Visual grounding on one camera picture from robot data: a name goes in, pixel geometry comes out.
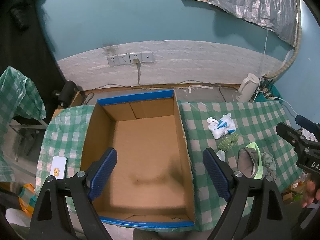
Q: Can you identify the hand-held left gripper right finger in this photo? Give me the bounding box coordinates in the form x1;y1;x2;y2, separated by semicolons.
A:
202;147;288;240

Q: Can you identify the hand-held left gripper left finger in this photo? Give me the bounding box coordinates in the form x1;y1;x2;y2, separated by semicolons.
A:
30;147;118;240

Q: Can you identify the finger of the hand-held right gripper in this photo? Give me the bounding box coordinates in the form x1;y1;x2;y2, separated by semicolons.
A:
276;122;313;153
295;114;320;133

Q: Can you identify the brown-grey knit sock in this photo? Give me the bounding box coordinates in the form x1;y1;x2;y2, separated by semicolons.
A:
237;142;265;179

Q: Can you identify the grey knotted sock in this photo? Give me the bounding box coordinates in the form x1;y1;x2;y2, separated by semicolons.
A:
261;152;277;179

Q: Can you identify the blue-edged cardboard box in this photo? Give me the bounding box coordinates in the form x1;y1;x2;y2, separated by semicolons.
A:
80;89;196;228

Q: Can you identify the person's right hand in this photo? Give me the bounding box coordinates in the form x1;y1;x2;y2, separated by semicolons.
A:
301;179;320;208

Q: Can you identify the white crumpled plastic bag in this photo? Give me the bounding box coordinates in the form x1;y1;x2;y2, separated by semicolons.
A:
301;129;318;142

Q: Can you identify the small brown carton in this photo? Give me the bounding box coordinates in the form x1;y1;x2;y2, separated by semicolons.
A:
282;180;304;203

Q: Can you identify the white and blue plastic bag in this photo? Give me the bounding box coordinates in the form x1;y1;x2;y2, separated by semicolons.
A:
207;113;237;140

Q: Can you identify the green checked tablecloth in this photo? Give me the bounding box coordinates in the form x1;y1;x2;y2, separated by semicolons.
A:
37;100;304;232

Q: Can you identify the teal crate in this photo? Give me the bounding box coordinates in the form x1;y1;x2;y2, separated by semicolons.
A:
257;82;283;103

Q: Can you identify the white smartphone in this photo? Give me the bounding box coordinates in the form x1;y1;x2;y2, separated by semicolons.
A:
51;156;68;180

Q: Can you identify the white electric kettle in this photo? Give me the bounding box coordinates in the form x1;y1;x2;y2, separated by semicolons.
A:
232;73;260;103

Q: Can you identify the brown cardboard sheet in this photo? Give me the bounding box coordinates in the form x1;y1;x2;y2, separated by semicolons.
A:
51;91;87;120

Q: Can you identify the orange and yellow bag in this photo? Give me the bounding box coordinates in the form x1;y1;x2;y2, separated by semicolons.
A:
19;183;37;217

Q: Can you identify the black cylindrical device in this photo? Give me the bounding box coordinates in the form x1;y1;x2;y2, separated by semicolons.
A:
52;80;77;107

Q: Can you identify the green checked chair cover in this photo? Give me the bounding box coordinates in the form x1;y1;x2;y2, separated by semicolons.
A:
0;66;47;183

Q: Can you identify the silver tarp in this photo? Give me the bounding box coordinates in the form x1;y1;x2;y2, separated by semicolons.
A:
208;0;299;47

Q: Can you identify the black hanging cloth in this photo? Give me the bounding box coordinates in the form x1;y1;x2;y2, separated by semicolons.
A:
9;0;49;30

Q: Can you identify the striped beige hose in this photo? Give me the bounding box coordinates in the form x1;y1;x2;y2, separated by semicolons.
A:
265;0;303;78

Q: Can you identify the metal chair frame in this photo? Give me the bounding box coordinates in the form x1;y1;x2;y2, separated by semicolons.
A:
10;116;49;161

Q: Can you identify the grey plug cable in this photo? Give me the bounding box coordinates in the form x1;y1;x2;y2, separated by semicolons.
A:
132;58;143;88

